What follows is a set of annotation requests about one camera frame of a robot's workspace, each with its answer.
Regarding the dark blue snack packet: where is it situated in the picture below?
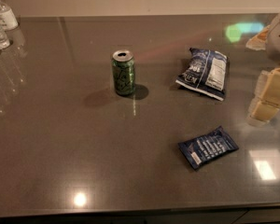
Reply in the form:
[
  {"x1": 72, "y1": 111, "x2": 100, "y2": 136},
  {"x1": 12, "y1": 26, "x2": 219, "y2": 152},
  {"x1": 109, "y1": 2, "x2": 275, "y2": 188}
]
[{"x1": 178, "y1": 126, "x2": 238, "y2": 170}]

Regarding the blue white chip bag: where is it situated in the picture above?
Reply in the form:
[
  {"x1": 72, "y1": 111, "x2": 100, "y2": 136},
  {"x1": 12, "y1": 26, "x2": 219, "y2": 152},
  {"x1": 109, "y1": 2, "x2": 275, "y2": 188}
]
[{"x1": 175, "y1": 48, "x2": 229, "y2": 101}]

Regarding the green soda can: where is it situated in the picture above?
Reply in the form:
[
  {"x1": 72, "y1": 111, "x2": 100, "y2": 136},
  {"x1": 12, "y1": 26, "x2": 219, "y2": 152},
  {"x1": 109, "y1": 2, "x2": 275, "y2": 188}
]
[{"x1": 111, "y1": 49, "x2": 135, "y2": 96}]

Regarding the white pump sanitizer bottle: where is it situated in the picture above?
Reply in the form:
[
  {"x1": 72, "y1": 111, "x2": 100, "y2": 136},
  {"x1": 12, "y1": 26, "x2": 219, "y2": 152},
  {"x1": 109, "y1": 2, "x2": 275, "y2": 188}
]
[{"x1": 0, "y1": 0, "x2": 19, "y2": 31}]

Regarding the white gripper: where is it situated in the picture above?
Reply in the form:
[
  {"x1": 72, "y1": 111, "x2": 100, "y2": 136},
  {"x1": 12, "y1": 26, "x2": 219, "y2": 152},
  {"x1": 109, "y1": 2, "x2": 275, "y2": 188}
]
[{"x1": 245, "y1": 12, "x2": 280, "y2": 127}]

